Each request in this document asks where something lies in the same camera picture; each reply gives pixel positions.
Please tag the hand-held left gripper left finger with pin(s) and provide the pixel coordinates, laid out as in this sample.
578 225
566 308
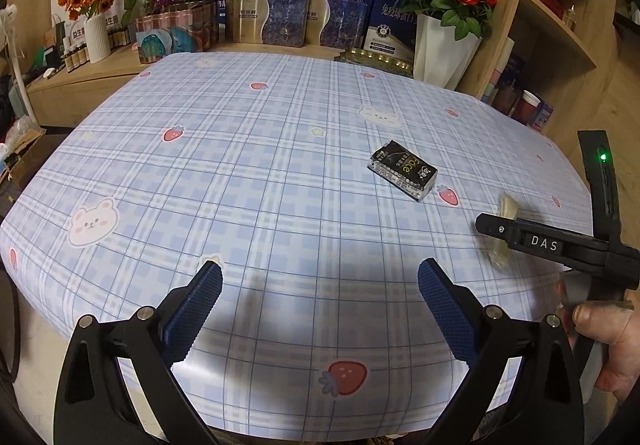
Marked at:
194 310

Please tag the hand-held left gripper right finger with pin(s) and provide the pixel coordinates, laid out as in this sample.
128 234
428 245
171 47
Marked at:
450 315

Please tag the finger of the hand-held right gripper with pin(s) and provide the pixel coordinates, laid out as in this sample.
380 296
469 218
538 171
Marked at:
542 242

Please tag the white tissue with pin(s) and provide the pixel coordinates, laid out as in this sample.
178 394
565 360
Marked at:
506 205

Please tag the black tissue pack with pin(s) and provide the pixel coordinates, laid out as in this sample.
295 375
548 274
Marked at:
400 167

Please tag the person's right hand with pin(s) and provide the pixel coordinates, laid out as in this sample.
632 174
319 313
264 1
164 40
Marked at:
610 325

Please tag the small blue carton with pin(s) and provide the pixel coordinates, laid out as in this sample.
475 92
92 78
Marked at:
544 117

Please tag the blue plaid tablecloth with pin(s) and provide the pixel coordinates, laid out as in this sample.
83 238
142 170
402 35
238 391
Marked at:
250 200

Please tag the dark blue shelf box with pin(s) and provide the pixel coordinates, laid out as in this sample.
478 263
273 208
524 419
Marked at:
517 70

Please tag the stack of pastel cups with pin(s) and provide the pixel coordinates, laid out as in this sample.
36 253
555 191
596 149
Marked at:
500 75

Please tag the small gold bottle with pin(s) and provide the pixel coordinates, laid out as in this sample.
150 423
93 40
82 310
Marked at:
570 20

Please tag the white angular flower pot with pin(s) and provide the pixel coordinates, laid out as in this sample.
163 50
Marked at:
440 55

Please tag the open cardboard box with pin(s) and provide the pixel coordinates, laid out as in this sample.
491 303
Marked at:
30 155

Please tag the gold decorative tray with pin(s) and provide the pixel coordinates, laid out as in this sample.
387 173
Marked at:
370 60

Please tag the wooden sideboard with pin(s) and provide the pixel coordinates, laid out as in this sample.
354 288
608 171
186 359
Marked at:
100 75

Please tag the blue white emblem box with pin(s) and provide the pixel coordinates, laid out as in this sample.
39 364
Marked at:
390 32

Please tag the teal shell-shaped packet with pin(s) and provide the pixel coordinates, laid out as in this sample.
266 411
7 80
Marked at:
182 40
152 47

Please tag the row of small amber bottles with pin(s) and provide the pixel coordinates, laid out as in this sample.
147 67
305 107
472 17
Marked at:
75 57

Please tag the white ribbed vase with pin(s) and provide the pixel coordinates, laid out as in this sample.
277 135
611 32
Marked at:
97 42

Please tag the white standing fan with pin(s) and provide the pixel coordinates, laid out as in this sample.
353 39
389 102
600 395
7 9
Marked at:
20 75

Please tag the patterned tissue box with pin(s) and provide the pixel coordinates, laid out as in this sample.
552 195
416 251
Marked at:
185 17

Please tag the white green carton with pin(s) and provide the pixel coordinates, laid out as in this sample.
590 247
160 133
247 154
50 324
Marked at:
114 27

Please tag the gold and blue gift box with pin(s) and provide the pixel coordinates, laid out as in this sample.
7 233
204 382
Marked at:
265 20
340 22

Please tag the orange artificial flowers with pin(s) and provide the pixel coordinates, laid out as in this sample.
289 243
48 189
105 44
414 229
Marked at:
95 0

